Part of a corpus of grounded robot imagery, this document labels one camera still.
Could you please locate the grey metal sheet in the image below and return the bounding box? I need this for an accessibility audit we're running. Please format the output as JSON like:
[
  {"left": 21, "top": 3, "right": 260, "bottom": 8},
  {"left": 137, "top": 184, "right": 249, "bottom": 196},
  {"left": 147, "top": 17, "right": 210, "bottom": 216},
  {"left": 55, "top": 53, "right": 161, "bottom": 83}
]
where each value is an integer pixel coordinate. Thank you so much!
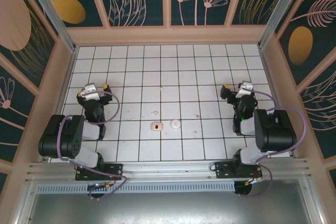
[{"left": 15, "top": 179, "right": 323, "bottom": 224}]

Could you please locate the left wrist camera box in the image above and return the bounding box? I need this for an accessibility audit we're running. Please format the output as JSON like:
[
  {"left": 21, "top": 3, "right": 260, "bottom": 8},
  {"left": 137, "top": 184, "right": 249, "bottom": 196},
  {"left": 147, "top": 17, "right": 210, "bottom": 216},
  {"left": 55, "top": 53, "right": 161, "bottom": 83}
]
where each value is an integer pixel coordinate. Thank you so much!
[{"left": 80, "top": 83, "right": 102, "bottom": 101}]

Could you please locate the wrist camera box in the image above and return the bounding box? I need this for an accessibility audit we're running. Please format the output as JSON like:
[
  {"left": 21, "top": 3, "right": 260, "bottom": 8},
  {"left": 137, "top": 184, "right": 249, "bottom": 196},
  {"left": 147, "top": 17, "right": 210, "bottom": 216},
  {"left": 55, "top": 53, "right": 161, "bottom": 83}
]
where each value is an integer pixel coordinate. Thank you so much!
[
  {"left": 80, "top": 83, "right": 102, "bottom": 101},
  {"left": 235, "top": 81, "right": 255, "bottom": 99}
]

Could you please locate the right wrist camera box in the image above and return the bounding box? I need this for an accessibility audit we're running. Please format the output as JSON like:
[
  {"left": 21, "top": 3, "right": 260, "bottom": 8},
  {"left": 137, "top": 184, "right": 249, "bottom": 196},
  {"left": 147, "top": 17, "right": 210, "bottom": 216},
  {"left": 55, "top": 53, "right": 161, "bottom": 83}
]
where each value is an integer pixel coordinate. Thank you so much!
[{"left": 235, "top": 81, "right": 255, "bottom": 99}]

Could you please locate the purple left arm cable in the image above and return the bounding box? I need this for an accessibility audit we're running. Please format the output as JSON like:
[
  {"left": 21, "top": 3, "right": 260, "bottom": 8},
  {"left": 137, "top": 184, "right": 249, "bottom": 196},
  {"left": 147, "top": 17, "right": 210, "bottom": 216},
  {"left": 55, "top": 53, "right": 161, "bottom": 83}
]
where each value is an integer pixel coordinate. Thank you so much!
[{"left": 57, "top": 90, "right": 129, "bottom": 200}]

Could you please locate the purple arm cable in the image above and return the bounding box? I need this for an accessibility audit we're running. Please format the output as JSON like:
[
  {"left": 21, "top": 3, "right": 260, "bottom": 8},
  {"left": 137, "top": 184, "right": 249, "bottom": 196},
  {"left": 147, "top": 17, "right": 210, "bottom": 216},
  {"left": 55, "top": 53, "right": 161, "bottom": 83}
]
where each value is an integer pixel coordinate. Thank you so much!
[
  {"left": 57, "top": 90, "right": 129, "bottom": 200},
  {"left": 237, "top": 89, "right": 308, "bottom": 198}
]

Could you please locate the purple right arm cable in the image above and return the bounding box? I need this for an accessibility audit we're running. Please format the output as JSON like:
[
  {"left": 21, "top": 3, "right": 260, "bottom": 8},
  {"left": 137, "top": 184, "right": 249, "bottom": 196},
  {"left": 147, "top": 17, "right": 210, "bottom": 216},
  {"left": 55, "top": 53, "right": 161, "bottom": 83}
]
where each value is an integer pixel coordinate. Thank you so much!
[{"left": 237, "top": 89, "right": 308, "bottom": 198}]

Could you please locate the round cable port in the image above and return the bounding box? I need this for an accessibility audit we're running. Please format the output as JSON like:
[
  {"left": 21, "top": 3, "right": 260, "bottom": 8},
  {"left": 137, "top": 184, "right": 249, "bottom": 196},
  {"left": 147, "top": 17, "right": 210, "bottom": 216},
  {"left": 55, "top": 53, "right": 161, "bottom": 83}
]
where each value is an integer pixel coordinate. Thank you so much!
[
  {"left": 233, "top": 182, "right": 255, "bottom": 198},
  {"left": 88, "top": 189, "right": 106, "bottom": 200}
]

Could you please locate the aluminium corner post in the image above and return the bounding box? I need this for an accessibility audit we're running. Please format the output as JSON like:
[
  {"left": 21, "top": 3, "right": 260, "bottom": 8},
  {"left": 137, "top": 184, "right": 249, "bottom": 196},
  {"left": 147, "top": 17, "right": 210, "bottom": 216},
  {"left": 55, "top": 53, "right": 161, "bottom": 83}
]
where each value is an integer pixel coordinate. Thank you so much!
[
  {"left": 258, "top": 0, "right": 314, "bottom": 49},
  {"left": 22, "top": 0, "right": 79, "bottom": 53}
]

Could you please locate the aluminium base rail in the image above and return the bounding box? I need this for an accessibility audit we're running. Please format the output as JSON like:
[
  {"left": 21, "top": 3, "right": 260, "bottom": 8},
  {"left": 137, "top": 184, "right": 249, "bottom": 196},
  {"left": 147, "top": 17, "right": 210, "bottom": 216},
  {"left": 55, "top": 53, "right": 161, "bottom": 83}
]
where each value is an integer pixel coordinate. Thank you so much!
[{"left": 26, "top": 157, "right": 313, "bottom": 183}]

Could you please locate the grey slotted cable duct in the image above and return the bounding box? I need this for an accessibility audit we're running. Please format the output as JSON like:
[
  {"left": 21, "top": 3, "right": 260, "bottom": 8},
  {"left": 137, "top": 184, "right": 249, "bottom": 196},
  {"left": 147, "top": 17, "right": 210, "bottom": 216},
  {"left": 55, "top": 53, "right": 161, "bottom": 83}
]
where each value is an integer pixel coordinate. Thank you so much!
[{"left": 35, "top": 181, "right": 236, "bottom": 194}]

